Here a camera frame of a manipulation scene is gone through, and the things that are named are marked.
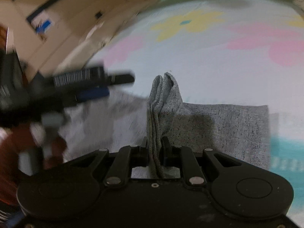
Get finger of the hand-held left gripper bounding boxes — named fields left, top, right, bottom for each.
left=75, top=87, right=110, bottom=103
left=107, top=70, right=136, bottom=85

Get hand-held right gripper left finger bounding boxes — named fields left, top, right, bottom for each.
left=78, top=136, right=149, bottom=188

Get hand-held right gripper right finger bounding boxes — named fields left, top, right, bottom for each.
left=161, top=136, right=241, bottom=187

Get grey pants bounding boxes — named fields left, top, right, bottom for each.
left=59, top=71, right=272, bottom=180

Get wooden side cabinet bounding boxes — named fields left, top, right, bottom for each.
left=0, top=0, right=152, bottom=79

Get blue label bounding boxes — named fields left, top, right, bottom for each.
left=35, top=20, right=52, bottom=34

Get floral bed sheet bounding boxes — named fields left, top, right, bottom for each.
left=91, top=0, right=304, bottom=222

